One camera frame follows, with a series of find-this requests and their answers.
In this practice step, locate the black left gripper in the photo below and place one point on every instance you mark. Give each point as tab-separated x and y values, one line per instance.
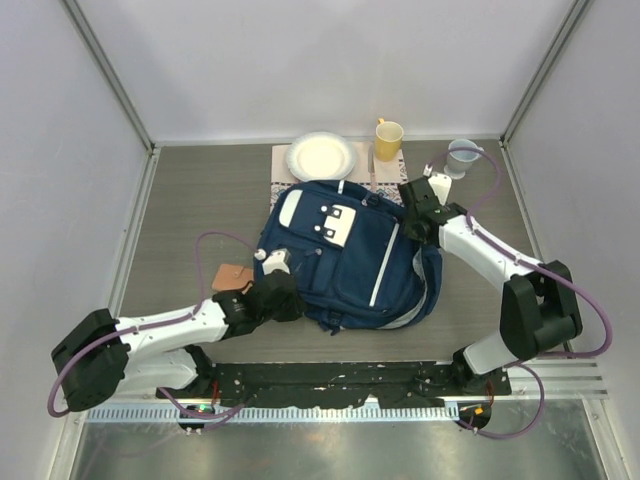
297	309

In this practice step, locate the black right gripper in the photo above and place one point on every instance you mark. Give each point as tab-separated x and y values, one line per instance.
406	222

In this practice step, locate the blue student backpack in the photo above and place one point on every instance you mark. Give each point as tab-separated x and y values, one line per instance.
352	263

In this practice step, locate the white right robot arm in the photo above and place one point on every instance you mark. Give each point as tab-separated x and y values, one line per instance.
539	311

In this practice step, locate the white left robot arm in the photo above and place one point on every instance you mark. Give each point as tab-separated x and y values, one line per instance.
102	351

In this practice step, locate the brown leather wallet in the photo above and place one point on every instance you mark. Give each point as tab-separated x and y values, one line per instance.
232	277

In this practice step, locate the patterned cloth placemat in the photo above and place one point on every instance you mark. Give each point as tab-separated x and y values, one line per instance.
387	175

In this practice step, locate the light blue mug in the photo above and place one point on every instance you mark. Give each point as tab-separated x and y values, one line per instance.
462	153

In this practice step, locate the yellow mug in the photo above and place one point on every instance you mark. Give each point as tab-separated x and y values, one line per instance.
388	139

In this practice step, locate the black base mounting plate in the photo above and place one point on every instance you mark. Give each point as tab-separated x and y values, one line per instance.
339	385

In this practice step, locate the white paper plate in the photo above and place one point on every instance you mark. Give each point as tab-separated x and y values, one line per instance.
320	156

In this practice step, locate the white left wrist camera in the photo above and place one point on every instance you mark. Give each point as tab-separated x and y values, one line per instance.
276	260

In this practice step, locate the pink handled table knife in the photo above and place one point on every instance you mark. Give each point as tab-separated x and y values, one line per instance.
371	168

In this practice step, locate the slotted cable duct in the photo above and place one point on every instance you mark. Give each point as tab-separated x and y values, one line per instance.
369	412

